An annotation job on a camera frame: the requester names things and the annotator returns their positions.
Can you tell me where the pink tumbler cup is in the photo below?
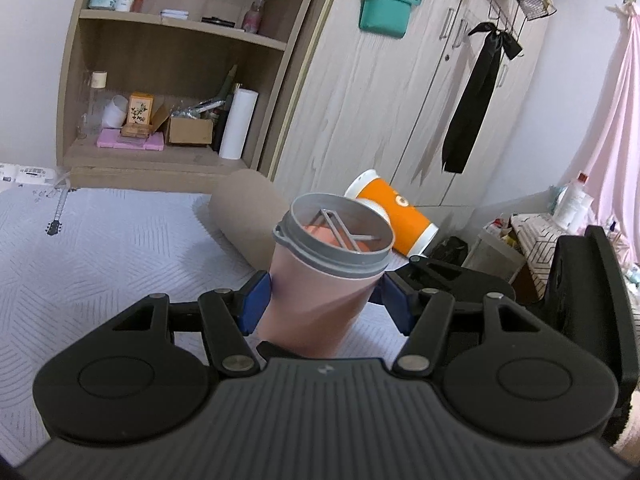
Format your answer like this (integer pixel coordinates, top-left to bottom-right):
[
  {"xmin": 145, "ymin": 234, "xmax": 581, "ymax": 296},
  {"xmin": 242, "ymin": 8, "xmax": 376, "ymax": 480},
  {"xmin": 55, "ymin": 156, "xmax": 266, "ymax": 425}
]
[{"xmin": 257, "ymin": 193, "xmax": 395, "ymax": 359}]

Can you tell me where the orange paper cup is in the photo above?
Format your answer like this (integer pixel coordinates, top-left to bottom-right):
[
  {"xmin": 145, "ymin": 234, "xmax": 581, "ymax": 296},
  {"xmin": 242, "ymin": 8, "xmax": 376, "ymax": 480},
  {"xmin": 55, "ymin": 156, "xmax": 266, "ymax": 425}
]
[{"xmin": 345, "ymin": 169, "xmax": 438, "ymax": 258}]

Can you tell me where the taupe tumbler cup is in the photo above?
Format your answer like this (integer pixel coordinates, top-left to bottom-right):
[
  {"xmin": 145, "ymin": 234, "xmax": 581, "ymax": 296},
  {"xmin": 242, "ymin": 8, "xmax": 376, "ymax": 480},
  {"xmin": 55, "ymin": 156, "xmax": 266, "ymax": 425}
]
[{"xmin": 209, "ymin": 169, "xmax": 290, "ymax": 271}]

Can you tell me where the white small cup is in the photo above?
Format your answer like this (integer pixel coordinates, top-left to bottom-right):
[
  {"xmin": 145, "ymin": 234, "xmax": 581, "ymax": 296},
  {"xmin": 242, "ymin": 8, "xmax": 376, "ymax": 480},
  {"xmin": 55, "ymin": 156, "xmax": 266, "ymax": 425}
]
[{"xmin": 101, "ymin": 94, "xmax": 128, "ymax": 129}]

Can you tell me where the white patterned tablecloth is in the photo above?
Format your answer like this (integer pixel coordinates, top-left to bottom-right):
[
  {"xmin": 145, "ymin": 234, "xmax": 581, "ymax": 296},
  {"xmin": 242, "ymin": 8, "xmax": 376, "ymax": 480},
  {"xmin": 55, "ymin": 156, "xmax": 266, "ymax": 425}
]
[{"xmin": 0, "ymin": 185, "xmax": 409, "ymax": 466}]

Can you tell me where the white plastic bottle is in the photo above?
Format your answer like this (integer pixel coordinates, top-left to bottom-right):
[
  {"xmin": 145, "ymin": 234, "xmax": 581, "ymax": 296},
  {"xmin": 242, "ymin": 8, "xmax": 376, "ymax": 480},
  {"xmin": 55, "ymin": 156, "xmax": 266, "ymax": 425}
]
[{"xmin": 553, "ymin": 172, "xmax": 588, "ymax": 230}]

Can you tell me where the small cardboard box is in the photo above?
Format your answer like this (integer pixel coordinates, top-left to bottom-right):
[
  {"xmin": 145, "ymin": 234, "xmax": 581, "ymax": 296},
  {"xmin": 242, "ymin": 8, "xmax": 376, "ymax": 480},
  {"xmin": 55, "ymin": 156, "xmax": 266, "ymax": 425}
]
[{"xmin": 151, "ymin": 104, "xmax": 214, "ymax": 146}]

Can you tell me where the pink flat box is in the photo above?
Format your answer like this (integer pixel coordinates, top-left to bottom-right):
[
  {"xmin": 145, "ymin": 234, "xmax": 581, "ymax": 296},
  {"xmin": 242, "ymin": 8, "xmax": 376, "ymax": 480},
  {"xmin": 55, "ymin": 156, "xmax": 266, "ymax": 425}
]
[{"xmin": 96, "ymin": 128, "xmax": 165, "ymax": 152}]

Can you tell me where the white paper roll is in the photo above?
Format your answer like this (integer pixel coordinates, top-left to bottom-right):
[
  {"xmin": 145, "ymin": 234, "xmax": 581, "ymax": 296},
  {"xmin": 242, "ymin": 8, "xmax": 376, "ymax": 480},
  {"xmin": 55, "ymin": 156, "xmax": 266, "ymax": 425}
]
[{"xmin": 219, "ymin": 88, "xmax": 258, "ymax": 160}]

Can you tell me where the small floral wooden box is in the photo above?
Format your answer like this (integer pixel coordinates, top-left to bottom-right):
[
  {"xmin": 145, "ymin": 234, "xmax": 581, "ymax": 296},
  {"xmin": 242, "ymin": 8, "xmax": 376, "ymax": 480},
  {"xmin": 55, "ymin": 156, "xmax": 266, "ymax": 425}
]
[{"xmin": 120, "ymin": 92, "xmax": 154, "ymax": 139}]

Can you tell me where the wooden wardrobe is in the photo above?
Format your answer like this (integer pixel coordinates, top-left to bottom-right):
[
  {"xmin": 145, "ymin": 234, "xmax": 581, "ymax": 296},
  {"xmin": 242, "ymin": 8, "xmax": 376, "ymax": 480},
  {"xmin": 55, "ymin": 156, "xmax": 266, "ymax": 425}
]
[{"xmin": 274, "ymin": 0, "xmax": 547, "ymax": 208}]

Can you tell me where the pink curtain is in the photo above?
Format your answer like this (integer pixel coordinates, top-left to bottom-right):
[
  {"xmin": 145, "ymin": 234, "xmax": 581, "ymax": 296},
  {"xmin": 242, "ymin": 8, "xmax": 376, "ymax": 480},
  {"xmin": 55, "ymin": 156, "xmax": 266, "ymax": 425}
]
[{"xmin": 586, "ymin": 2, "xmax": 639, "ymax": 245}]

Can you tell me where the wooden bookshelf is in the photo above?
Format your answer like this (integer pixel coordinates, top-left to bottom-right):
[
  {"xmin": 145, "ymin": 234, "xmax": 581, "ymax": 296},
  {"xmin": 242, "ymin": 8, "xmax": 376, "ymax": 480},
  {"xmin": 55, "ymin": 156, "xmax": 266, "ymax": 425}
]
[{"xmin": 56, "ymin": 0, "xmax": 332, "ymax": 193}]

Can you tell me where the white tissue pack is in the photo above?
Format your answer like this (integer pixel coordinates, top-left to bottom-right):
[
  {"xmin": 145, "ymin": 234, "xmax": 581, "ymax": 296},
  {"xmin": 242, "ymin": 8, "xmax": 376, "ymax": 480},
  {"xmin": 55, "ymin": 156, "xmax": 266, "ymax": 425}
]
[{"xmin": 0, "ymin": 162, "xmax": 66, "ymax": 192}]

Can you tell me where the clear bottle with cork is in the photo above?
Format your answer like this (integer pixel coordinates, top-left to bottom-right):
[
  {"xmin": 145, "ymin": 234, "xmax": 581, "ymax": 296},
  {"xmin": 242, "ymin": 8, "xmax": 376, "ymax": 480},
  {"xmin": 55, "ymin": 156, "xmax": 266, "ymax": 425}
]
[{"xmin": 77, "ymin": 70, "xmax": 107, "ymax": 139}]

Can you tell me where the pink small bottle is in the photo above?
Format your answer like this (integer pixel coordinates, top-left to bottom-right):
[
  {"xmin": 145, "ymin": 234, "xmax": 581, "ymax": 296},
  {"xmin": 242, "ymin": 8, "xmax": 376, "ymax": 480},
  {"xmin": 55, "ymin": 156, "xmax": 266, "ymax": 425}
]
[{"xmin": 241, "ymin": 0, "xmax": 265, "ymax": 34}]

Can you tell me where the teal wall organizer pouch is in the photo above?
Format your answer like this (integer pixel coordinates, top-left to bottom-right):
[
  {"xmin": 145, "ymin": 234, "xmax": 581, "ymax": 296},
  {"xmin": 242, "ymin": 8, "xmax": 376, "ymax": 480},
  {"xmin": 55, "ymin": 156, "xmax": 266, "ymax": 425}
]
[{"xmin": 358, "ymin": 0, "xmax": 424, "ymax": 40}]

